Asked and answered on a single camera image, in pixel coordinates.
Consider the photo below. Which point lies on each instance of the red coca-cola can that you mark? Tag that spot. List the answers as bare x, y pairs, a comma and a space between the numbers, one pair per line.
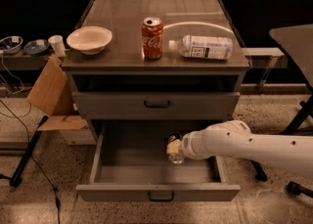
152, 31

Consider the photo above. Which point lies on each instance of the open grey lower drawer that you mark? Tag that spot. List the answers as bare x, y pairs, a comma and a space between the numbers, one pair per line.
131, 165

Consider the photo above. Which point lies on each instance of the blue patterned bowl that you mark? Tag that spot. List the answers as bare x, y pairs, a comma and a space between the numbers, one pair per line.
11, 44
37, 47

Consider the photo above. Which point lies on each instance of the brown cardboard box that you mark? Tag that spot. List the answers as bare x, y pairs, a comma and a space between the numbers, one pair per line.
51, 94

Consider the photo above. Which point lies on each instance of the black stand leg left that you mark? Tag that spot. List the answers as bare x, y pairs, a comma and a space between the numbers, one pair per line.
17, 176

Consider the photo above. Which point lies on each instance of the blue patterned bowl left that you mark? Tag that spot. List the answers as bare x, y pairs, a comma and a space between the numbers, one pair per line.
11, 44

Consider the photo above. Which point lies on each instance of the grey low shelf left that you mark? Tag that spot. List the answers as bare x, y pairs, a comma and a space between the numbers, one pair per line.
23, 61

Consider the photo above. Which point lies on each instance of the grey low shelf right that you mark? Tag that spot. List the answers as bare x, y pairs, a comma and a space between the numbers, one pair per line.
270, 55

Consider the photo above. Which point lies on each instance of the grey low shelf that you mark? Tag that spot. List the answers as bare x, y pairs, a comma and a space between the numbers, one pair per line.
270, 55
23, 61

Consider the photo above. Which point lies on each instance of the blue pepsi can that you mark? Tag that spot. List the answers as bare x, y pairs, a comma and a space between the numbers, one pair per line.
175, 159

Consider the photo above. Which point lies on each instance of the grey drawer cabinet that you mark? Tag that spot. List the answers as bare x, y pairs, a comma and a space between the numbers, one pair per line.
121, 67

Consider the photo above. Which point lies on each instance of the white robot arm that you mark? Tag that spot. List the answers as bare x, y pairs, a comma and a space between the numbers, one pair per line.
234, 139

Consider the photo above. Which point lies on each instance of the black stand leg right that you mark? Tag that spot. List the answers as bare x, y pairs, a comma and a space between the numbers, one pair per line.
260, 174

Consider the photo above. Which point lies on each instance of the blue patterned bowl right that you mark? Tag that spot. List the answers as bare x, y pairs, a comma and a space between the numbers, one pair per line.
37, 47

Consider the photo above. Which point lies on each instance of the black stand leg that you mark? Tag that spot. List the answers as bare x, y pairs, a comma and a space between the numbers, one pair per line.
260, 174
17, 176

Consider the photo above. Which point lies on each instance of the closed grey upper drawer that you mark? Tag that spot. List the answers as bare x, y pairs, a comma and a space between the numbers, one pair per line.
156, 105

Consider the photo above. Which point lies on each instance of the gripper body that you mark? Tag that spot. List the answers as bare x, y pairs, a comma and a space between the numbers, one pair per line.
191, 146

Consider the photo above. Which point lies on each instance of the clear plastic water bottle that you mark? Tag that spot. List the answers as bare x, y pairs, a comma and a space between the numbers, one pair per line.
203, 47

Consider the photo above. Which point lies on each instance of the white bowl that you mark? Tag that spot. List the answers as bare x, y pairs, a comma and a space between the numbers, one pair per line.
89, 40

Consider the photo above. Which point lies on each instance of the white paper cup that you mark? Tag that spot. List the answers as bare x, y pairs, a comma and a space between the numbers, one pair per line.
57, 43

